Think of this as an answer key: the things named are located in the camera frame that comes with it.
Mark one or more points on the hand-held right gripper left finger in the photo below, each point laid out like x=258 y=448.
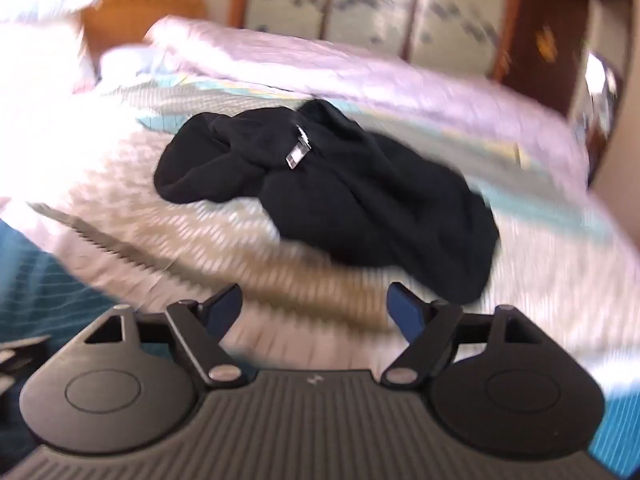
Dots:
x=226 y=310

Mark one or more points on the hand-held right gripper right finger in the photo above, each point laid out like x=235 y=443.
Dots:
x=406 y=316

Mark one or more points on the black pants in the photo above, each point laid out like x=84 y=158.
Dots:
x=350 y=200

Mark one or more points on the teal striped cloth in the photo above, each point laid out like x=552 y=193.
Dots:
x=45 y=285

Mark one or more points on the beige chevron bedspread teal border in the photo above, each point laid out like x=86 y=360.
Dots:
x=150 y=240

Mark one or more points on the pale pink quilt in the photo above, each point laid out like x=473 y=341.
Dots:
x=350 y=70

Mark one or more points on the shiny metal object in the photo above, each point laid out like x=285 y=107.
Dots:
x=602 y=105

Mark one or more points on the white floral pillow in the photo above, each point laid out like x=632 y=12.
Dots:
x=40 y=55

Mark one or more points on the wooden headboard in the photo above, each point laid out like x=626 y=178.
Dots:
x=145 y=10

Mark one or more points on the wardrobe with patterned doors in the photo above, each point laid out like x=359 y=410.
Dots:
x=370 y=5

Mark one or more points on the dark wooden door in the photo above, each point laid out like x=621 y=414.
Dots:
x=545 y=35

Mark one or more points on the pale blue patterned pillow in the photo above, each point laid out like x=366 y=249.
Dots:
x=40 y=0

